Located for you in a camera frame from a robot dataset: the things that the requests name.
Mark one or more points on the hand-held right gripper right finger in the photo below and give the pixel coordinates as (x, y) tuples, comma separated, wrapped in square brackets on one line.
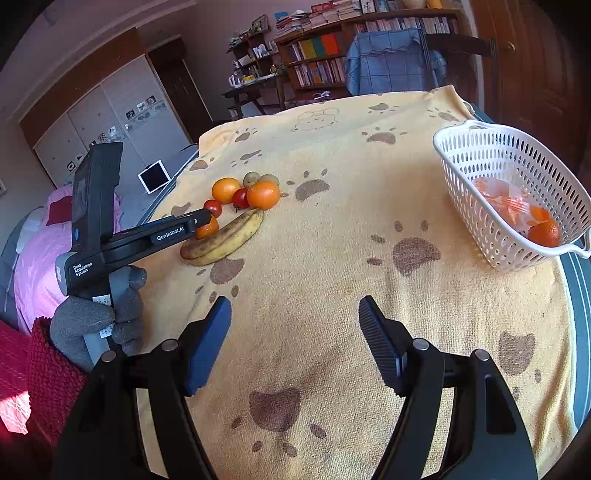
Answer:
[(376, 344)]

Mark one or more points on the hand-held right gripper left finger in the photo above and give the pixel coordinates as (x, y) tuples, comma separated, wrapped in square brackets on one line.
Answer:
[(207, 346)]

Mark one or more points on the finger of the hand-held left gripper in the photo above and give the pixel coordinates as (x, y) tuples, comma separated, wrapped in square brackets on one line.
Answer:
[(168, 233)]

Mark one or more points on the small tangerine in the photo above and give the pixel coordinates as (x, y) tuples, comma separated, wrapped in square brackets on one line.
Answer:
[(207, 229)]

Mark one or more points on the white plastic basket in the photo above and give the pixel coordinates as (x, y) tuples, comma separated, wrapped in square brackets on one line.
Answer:
[(466, 152)]

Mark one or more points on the person's left forearm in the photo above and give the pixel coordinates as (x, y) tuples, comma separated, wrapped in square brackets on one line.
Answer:
[(41, 383)]

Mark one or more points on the person's left hand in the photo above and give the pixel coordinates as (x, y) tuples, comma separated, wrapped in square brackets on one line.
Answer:
[(76, 323)]

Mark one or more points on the red pillow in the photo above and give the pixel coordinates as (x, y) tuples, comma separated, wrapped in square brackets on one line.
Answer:
[(59, 211)]

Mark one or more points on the red tomato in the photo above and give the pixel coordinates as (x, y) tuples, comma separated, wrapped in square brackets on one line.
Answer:
[(214, 207), (239, 198)]

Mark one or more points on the white tablet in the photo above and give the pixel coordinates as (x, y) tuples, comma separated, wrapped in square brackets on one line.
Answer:
[(154, 177)]

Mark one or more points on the spotted yellow banana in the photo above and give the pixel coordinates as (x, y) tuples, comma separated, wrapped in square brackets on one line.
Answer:
[(226, 240)]

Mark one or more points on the large orange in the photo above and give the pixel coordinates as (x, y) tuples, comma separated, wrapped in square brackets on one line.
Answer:
[(225, 190), (263, 195)]

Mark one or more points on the pink quilt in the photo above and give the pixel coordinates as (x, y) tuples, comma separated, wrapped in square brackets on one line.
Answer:
[(44, 258)]

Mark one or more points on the grey pillow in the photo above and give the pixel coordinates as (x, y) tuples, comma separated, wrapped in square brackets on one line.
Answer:
[(16, 249)]

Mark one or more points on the yellow paw print blanket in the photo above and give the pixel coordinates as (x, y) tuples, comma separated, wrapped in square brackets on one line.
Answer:
[(332, 258)]

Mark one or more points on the brown kiwi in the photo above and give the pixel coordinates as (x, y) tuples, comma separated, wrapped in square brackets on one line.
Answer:
[(269, 179), (250, 178)]

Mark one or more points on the wooden wardrobe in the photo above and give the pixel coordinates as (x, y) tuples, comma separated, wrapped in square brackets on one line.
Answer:
[(111, 106)]

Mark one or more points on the dark wooden desk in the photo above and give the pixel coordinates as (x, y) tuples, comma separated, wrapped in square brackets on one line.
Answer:
[(251, 90)]

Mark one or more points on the white jug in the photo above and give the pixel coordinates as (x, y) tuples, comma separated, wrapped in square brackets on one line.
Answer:
[(235, 81)]

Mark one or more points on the clear bag of tangerines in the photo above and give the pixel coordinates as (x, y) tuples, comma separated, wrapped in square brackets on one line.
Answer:
[(503, 198)]

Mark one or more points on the small wooden shelf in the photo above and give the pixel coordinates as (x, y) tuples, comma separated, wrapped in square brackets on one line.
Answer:
[(251, 50)]

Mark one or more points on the loose tangerine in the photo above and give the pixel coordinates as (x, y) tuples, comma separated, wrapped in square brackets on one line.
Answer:
[(545, 233)]

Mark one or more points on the striped bed sheet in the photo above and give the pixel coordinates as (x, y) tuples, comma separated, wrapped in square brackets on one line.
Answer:
[(579, 323)]

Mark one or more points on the large wooden bookshelf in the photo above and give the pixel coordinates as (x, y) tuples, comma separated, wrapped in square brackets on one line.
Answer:
[(323, 55)]

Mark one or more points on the blue checked cloth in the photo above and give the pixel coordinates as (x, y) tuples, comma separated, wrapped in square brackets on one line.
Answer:
[(383, 64)]

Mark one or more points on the dark wooden chair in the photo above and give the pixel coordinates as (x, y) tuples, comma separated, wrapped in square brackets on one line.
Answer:
[(466, 60)]

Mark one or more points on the wooden door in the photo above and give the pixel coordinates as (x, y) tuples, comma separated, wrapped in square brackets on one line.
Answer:
[(535, 60)]

